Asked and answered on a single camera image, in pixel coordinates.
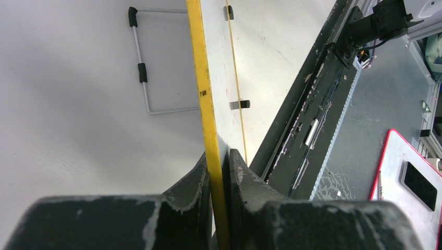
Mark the yellow framed whiteboard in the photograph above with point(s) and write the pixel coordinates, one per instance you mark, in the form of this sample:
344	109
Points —
219	102

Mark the red framed whiteboard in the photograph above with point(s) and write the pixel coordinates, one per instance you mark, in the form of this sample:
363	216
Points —
405	178

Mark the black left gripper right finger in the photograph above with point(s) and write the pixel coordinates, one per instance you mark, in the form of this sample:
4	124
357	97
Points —
262	218

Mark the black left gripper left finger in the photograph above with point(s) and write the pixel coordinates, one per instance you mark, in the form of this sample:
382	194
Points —
179	218

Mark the aluminium frame rails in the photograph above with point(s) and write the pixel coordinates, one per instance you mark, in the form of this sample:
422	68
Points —
424	42

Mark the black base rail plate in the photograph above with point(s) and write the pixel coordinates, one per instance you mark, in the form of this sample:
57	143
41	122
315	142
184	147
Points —
292	153

